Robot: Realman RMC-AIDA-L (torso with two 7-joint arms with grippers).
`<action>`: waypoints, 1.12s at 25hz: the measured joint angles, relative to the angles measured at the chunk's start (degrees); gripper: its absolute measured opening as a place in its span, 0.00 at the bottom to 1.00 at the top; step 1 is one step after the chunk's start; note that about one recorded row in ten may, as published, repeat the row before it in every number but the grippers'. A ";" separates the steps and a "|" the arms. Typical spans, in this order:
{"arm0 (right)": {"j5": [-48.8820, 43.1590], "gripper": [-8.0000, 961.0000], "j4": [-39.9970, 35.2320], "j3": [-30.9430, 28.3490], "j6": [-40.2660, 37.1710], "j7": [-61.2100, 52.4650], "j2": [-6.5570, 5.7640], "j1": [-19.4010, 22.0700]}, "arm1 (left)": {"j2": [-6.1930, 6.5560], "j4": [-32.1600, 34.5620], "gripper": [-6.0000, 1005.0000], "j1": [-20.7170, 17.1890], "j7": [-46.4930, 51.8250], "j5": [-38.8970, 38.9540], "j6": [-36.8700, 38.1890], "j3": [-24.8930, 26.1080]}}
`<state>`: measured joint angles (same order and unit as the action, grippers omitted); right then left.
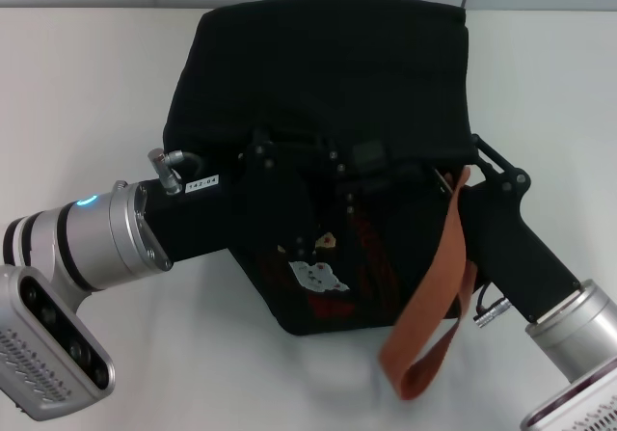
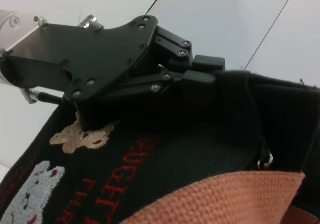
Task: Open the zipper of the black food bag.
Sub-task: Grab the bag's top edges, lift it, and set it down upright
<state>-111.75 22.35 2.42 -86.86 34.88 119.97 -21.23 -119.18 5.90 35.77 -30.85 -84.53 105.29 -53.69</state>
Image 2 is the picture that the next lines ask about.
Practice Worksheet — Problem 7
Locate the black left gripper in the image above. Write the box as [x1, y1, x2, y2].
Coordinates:
[4, 15, 217, 131]

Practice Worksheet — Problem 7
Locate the silver straight connector plug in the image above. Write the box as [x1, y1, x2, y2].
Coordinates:
[79, 14, 102, 29]

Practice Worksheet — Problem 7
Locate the black bag with brown handles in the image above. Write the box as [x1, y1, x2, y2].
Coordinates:
[0, 70, 320, 224]

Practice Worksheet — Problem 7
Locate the left gripper angled connector cable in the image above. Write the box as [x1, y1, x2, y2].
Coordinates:
[21, 88, 63, 105]

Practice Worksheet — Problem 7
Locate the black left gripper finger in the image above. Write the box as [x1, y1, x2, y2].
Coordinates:
[149, 26, 226, 72]

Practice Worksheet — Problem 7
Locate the silver zipper pull ring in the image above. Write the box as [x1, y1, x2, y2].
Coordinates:
[257, 151, 275, 171]

